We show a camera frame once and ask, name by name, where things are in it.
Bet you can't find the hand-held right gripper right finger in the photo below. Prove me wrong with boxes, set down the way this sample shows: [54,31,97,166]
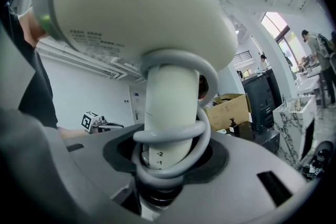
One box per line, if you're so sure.
[157,131,318,224]

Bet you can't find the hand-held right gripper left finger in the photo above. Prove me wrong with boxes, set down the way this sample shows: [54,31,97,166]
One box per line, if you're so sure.
[0,109,145,224]

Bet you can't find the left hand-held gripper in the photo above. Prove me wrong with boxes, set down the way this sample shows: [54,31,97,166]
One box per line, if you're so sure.
[80,111,124,134]

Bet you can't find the person's left forearm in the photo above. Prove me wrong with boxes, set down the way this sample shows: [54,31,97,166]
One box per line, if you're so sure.
[58,126,89,140]

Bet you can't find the white door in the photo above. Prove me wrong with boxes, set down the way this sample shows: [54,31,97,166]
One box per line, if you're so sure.
[128,85,146,126]

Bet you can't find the black patterned gadget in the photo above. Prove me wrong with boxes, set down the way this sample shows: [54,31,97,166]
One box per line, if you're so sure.
[301,162,325,182]

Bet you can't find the brown cardboard box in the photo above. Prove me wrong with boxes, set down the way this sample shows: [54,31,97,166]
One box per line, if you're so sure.
[203,93,253,132]

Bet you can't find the marble pattern cabinet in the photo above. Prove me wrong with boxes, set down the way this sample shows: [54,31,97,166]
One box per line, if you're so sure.
[272,94,323,168]

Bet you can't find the person's black shirt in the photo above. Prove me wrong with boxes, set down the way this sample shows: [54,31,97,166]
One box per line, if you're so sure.
[0,2,59,130]

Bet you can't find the black round device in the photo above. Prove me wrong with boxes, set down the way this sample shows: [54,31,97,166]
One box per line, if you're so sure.
[313,140,334,166]

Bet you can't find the black tall cabinet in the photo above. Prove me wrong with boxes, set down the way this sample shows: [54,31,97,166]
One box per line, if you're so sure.
[241,68,283,129]

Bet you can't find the arched window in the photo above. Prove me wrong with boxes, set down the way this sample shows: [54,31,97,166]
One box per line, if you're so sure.
[261,12,291,42]

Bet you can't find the white wall pipes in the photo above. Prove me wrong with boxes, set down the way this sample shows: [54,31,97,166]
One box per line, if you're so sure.
[36,41,145,83]

